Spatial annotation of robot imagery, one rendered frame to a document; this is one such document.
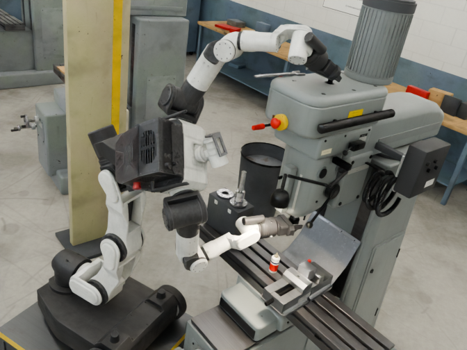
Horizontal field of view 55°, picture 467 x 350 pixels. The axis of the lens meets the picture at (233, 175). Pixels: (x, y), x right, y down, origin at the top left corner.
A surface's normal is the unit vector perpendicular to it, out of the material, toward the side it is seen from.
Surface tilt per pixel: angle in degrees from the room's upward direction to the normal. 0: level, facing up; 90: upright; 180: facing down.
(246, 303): 0
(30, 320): 0
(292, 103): 90
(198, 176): 58
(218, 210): 90
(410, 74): 90
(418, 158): 90
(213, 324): 0
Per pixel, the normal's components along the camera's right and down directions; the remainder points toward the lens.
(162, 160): 0.84, -0.16
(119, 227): -0.49, 0.36
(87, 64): 0.63, 0.45
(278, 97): -0.76, 0.21
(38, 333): 0.15, -0.87
